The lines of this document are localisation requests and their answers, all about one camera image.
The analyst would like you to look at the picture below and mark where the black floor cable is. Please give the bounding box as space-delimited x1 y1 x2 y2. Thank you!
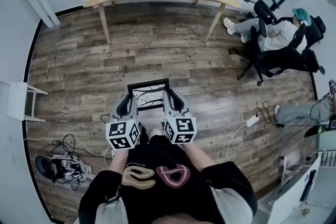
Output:
256 101 286 128

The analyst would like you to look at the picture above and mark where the white wire rack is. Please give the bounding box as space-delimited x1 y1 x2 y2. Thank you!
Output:
316 151 336 168

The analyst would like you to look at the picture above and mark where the person's left forearm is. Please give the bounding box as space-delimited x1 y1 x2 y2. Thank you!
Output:
108 148 132 174

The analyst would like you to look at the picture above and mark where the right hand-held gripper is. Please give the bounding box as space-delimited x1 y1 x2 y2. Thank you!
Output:
162 90 197 144

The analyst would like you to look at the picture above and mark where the white power strip cable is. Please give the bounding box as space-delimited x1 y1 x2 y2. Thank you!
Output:
219 123 249 165

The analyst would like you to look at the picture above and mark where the person's right forearm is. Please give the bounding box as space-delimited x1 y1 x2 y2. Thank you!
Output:
181 142 217 173

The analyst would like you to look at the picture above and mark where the black office chair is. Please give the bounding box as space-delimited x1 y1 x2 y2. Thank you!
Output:
236 15 326 87
254 0 279 26

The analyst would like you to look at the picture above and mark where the white power strip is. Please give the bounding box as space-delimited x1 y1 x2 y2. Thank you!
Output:
246 114 260 128

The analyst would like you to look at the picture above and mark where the white board panel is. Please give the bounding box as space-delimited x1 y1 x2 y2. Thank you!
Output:
267 156 322 224

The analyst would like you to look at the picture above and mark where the long white floor cable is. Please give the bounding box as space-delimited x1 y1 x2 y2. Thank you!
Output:
23 136 113 168

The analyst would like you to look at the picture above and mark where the white side table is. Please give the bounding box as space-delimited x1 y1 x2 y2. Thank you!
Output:
0 81 49 123

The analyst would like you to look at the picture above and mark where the grey bag of equipment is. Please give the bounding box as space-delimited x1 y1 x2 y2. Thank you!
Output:
35 153 92 191

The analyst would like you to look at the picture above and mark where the person's black printed shirt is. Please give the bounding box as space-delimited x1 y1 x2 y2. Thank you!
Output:
78 136 258 224

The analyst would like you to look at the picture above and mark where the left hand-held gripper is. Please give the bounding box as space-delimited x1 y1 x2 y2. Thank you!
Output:
105 94 141 151

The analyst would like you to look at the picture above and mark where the person's white shoe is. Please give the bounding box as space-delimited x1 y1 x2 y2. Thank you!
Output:
149 127 163 140

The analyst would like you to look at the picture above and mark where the black framed picture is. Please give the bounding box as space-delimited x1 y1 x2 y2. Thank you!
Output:
127 78 171 112

